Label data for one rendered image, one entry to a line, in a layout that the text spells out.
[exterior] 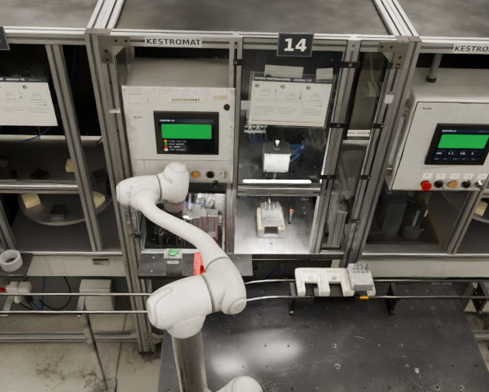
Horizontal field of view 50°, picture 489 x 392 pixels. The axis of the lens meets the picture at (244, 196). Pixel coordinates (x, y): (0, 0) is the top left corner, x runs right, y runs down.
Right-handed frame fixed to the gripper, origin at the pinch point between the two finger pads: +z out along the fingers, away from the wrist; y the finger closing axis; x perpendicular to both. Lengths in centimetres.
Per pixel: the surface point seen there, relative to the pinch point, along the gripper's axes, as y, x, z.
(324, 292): -73, 11, 18
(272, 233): -51, -24, 14
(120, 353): 25, -18, 115
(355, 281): -86, 10, 11
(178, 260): -3.7, 1.6, 10.5
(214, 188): -16.3, -5.5, -27.0
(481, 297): -150, 12, 15
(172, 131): 3, -6, -53
